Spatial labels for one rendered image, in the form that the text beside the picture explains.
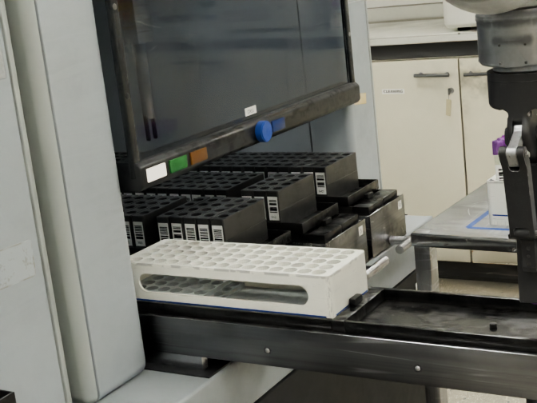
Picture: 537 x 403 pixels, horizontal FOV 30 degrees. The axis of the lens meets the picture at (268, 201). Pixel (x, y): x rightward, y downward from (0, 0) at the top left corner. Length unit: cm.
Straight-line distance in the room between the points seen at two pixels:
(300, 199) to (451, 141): 206
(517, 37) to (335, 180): 72
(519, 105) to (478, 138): 255
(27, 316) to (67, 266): 8
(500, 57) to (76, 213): 49
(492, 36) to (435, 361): 34
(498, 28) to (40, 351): 58
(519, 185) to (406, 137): 265
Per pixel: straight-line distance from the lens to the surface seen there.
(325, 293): 112
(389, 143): 365
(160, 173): 121
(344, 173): 166
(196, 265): 122
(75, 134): 113
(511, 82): 97
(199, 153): 127
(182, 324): 122
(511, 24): 96
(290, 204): 150
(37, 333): 110
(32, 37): 109
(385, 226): 163
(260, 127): 138
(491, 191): 141
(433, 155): 359
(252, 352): 118
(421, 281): 143
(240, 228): 138
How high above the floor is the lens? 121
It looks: 14 degrees down
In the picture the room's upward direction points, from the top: 6 degrees counter-clockwise
